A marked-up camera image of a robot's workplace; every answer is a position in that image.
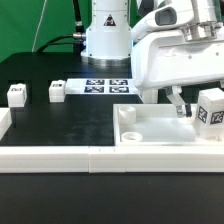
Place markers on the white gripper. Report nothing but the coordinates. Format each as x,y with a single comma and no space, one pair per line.
179,44

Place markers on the white square tabletop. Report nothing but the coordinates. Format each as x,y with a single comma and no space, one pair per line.
156,125

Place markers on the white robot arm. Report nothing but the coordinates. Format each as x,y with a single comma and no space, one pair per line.
108,38

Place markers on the white base tag plate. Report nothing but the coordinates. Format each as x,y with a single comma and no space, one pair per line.
100,86

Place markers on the white U-shaped obstacle fence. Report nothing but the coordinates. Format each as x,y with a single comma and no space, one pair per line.
106,159

